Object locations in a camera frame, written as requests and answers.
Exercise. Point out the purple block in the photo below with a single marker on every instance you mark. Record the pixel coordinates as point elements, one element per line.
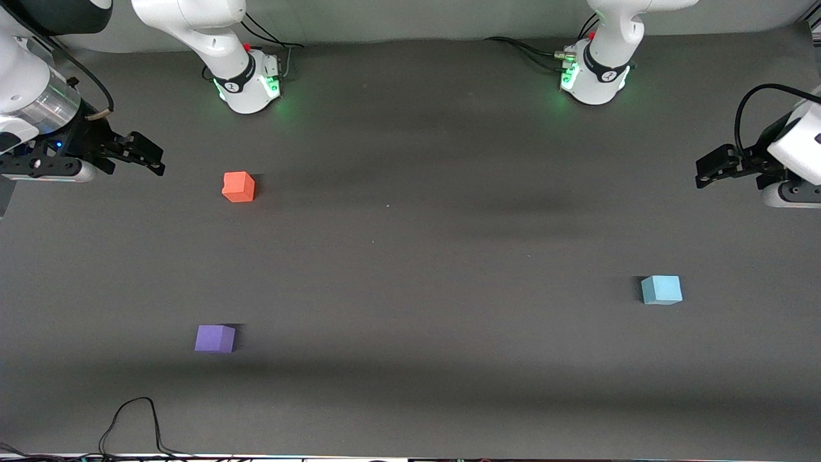
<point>215,339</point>

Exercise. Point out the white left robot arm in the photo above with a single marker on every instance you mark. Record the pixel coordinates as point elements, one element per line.
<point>609,38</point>

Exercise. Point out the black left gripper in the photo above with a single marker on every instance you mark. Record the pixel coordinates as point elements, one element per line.
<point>755,161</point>

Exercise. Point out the light blue block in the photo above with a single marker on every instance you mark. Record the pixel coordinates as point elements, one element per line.
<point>661,290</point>

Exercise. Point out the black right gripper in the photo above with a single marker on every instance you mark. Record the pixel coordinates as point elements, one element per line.
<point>92,137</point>

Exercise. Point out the orange block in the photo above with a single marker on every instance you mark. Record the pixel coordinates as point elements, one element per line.
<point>238,187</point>

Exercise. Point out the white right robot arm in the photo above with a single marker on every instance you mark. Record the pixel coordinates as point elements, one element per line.
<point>192,22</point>

